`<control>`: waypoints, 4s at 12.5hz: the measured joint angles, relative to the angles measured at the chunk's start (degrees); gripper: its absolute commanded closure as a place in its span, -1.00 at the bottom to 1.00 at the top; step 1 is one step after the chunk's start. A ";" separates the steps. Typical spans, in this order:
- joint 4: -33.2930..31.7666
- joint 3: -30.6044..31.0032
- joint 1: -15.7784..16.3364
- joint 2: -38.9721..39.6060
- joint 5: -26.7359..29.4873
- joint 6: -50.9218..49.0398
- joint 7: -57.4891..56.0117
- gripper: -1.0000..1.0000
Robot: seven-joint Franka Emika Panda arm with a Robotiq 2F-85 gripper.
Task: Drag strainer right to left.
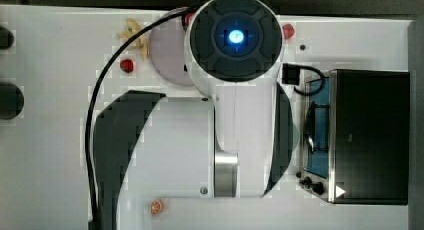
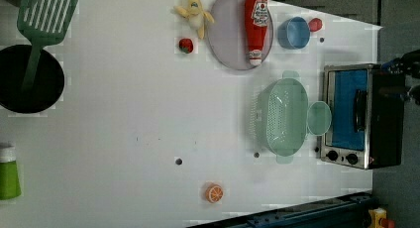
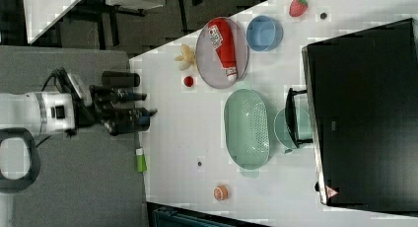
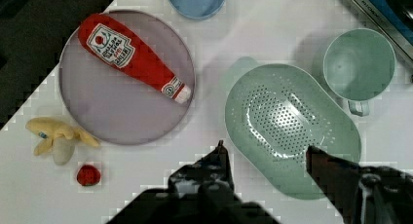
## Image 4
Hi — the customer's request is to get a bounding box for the blue bowl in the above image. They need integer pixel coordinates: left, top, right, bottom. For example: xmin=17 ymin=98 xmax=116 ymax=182
xmin=169 ymin=0 xmax=226 ymax=20

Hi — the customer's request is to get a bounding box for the red toy strawberry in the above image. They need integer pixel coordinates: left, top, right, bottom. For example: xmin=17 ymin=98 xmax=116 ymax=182
xmin=76 ymin=165 xmax=101 ymax=186

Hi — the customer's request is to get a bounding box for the grey round plate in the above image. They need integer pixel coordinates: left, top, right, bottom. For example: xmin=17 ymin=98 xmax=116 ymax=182
xmin=58 ymin=10 xmax=196 ymax=145

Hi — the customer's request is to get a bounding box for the red plush ketchup bottle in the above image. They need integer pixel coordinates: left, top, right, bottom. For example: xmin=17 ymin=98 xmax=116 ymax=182
xmin=78 ymin=14 xmax=192 ymax=104

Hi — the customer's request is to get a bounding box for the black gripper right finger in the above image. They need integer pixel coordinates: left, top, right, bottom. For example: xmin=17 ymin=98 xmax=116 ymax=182
xmin=306 ymin=146 xmax=413 ymax=224

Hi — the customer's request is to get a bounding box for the mint green oval strainer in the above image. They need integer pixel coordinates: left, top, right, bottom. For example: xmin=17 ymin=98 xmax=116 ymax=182
xmin=225 ymin=64 xmax=361 ymax=200

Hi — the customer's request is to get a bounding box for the yellow plush banana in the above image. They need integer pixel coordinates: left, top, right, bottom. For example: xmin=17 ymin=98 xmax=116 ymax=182
xmin=25 ymin=117 xmax=100 ymax=166

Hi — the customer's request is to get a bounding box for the mint green mug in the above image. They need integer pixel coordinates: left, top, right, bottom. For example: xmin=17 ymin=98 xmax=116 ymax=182
xmin=322 ymin=28 xmax=396 ymax=117

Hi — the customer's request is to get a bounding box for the silver toaster oven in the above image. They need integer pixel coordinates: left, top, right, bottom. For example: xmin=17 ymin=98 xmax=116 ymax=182
xmin=346 ymin=0 xmax=413 ymax=66

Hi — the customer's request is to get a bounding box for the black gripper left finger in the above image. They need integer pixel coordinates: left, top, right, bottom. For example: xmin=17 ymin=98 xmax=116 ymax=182
xmin=167 ymin=139 xmax=235 ymax=203

